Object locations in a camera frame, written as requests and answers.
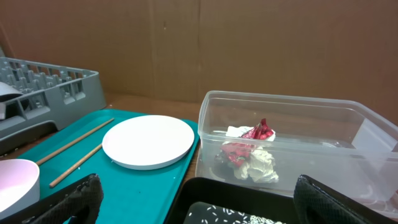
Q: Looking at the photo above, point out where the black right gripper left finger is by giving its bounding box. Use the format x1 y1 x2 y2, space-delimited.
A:
1 174 104 224

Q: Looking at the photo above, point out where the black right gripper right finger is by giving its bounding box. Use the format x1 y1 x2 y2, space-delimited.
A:
294 175 397 224

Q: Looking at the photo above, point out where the wooden chopstick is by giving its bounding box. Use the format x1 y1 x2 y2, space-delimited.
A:
49 144 102 189
36 118 114 166

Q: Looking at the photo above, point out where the white tissue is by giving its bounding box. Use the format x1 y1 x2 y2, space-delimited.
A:
223 126 279 184

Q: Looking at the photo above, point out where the large white plate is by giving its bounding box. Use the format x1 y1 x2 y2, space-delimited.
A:
102 115 195 170

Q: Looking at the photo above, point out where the red snack wrapper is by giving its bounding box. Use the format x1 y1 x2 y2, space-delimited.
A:
220 118 276 168

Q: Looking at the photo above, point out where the grey bowl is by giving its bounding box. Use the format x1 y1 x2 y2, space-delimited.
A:
1 82 29 120

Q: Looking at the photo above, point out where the black waste tray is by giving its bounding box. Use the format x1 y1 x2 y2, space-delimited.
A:
164 177 300 224

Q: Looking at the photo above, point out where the teal plastic tray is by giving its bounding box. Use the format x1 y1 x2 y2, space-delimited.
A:
20 110 195 223

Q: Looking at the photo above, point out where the clear plastic bin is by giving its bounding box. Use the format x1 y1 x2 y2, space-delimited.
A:
195 91 397 219

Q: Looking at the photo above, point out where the grey dish rack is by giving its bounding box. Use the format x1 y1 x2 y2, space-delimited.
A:
1 57 106 154

